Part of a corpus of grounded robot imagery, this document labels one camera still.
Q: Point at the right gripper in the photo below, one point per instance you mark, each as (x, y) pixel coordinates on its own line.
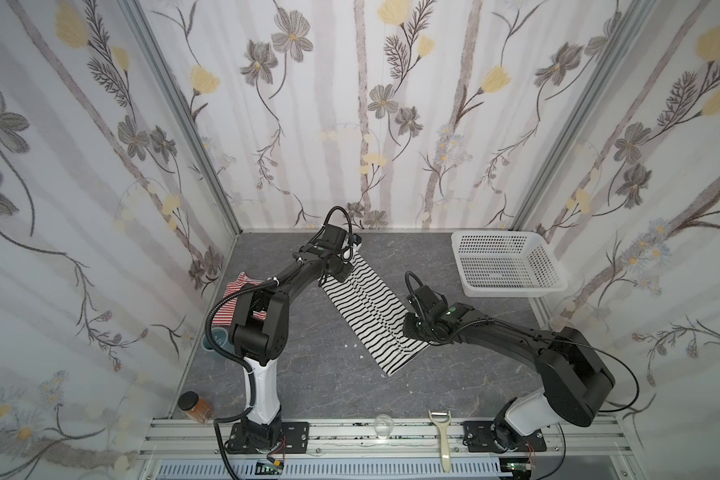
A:
(416, 324)

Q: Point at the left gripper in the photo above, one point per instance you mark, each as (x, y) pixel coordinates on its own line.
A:
(341, 264)

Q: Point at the black white striped tank top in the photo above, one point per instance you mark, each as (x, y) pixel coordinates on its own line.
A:
(375, 315)

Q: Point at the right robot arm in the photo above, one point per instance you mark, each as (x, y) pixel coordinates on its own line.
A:
(575, 380)

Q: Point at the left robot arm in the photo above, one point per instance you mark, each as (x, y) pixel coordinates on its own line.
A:
(250, 327)

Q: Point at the white plastic basket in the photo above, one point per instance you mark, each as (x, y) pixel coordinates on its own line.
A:
(505, 263)

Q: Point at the cream vegetable peeler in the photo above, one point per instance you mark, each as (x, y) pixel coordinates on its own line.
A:
(442, 421)

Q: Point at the clear glass cup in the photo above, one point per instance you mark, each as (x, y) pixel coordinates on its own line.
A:
(383, 426)

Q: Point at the teal ceramic cup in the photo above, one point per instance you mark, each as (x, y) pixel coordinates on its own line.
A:
(219, 336)

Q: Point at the brown spice jar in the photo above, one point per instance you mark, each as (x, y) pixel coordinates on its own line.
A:
(195, 407)

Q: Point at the aluminium front rail frame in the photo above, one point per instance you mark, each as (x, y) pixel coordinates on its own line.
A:
(349, 449)

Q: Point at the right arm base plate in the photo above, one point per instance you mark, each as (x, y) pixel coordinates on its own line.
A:
(486, 435)

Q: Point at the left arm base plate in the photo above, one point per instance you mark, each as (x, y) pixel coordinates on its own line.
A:
(293, 439)

